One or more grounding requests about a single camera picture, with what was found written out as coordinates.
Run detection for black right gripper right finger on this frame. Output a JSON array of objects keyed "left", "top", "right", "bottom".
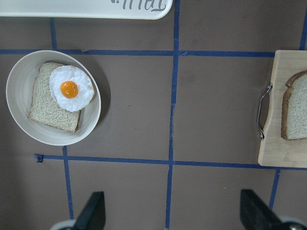
[{"left": 240, "top": 189, "right": 289, "bottom": 230}]

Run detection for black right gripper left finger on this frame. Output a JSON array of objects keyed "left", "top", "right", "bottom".
[{"left": 74, "top": 191, "right": 106, "bottom": 230}]

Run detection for bread slice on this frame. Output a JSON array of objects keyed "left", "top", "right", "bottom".
[
  {"left": 281, "top": 70, "right": 307, "bottom": 140},
  {"left": 28, "top": 62, "right": 81, "bottom": 132}
]

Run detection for white round plate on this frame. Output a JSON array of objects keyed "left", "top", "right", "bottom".
[{"left": 6, "top": 50, "right": 101, "bottom": 146}]

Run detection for wooden cutting board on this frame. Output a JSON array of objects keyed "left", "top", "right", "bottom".
[{"left": 258, "top": 50, "right": 307, "bottom": 168}]

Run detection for fried egg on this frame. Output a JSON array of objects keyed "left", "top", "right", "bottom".
[{"left": 49, "top": 65, "right": 94, "bottom": 112}]

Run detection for white bear tray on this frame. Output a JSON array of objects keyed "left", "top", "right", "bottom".
[{"left": 0, "top": 0, "right": 173, "bottom": 20}]

